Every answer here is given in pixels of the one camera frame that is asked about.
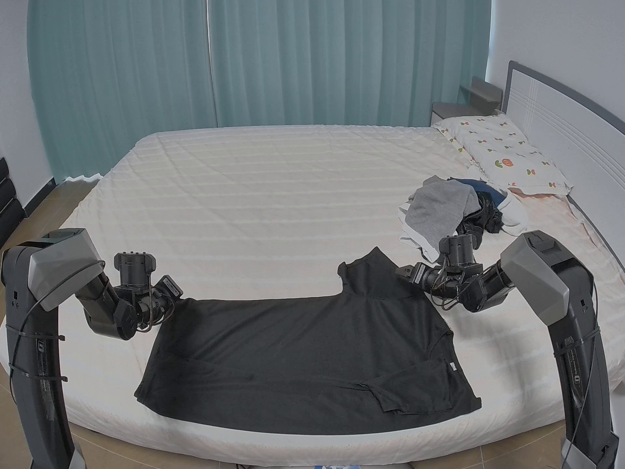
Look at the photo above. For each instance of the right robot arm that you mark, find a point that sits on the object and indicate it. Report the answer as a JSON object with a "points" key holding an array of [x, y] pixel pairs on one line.
{"points": [[542, 271]]}

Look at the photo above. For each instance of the pile of clothes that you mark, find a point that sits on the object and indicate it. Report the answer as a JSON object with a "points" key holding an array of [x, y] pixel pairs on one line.
{"points": [[439, 208]]}

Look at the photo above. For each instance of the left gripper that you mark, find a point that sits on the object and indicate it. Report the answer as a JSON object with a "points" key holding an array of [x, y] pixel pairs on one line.
{"points": [[158, 306]]}

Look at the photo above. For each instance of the grey bedside table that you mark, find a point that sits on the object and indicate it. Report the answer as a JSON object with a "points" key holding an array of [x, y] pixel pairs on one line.
{"points": [[464, 110]]}

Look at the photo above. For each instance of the bed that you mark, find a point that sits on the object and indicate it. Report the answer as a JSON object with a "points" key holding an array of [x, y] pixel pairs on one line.
{"points": [[254, 188]]}

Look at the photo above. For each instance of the black T-shirt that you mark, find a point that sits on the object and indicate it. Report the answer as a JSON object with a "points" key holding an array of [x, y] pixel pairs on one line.
{"points": [[302, 359]]}

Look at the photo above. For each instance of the white printed pillow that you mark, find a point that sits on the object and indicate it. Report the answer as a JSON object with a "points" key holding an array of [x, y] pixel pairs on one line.
{"points": [[508, 154]]}

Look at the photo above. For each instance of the black chest of drawers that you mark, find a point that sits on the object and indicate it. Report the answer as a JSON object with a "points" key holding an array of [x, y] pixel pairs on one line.
{"points": [[9, 198]]}

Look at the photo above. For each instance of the blue-green curtain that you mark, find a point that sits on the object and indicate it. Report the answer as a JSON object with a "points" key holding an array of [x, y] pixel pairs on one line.
{"points": [[342, 47], [122, 66]]}

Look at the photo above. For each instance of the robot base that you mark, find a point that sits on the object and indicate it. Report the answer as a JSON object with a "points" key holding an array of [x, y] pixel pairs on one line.
{"points": [[337, 467]]}

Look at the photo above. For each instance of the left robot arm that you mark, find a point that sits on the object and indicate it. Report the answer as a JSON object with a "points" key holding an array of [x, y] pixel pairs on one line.
{"points": [[58, 266]]}

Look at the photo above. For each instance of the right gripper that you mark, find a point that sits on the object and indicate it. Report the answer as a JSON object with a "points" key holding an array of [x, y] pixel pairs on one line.
{"points": [[427, 277]]}

